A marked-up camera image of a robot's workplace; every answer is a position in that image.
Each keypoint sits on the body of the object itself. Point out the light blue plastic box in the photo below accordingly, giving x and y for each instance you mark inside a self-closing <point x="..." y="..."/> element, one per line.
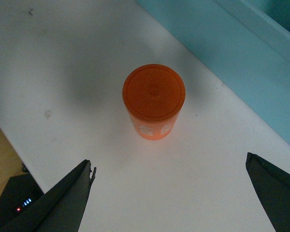
<point x="243" y="47"/>

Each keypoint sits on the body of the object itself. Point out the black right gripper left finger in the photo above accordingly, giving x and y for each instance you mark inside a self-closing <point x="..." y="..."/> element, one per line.
<point x="60" y="209"/>

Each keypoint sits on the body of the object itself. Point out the orange cylinder with white numbers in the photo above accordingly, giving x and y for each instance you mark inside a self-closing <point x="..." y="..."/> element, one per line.
<point x="153" y="95"/>

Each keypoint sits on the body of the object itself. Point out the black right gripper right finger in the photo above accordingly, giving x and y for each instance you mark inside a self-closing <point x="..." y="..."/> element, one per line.
<point x="272" y="186"/>

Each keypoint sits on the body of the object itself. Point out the black device with indicator lights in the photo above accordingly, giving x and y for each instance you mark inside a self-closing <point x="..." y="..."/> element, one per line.
<point x="20" y="192"/>

